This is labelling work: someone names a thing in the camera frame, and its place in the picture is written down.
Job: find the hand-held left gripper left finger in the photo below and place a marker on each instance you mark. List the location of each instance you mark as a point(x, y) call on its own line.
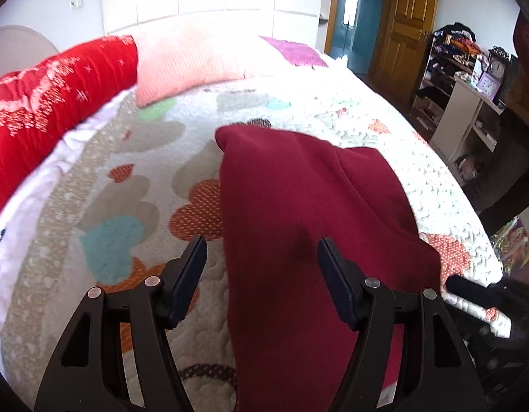
point(189, 279)

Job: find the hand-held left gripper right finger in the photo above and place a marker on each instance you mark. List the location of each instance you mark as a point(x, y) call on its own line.
point(339, 281)

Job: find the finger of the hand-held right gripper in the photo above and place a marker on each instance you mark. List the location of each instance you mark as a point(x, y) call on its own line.
point(474, 289)

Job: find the dark red garment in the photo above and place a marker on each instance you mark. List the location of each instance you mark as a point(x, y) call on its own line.
point(298, 189)

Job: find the person's dark clothing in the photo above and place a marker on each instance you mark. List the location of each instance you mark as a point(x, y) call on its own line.
point(517, 146)

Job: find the white shelf cabinet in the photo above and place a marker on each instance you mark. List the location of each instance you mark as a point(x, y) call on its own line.
point(457, 116)

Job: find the white bed sheet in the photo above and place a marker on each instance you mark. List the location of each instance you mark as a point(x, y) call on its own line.
point(28, 206)

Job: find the heart patterned quilt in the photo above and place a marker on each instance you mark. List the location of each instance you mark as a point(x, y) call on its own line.
point(290, 103)

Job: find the purple framed clock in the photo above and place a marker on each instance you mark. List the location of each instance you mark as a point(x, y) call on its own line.
point(487, 85)

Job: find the pink ribbed pillow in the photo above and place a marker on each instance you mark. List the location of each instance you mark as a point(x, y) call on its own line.
point(191, 60)

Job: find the ornate round clock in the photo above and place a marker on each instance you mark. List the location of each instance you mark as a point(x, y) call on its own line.
point(497, 68)

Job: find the red snowflake patterned pillow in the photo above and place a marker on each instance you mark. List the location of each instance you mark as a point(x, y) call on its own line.
point(54, 94)

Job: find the purple cloth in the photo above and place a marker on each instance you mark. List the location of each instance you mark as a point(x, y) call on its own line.
point(294, 51)

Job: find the cluttered shoe rack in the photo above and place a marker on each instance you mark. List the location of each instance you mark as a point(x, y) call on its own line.
point(449, 51)

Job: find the wooden door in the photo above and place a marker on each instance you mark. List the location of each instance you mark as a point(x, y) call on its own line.
point(406, 30)

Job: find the beige arched headboard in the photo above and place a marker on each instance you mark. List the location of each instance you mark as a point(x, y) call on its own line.
point(19, 47)

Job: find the white wall socket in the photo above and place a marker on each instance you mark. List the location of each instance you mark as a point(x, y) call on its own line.
point(77, 4)

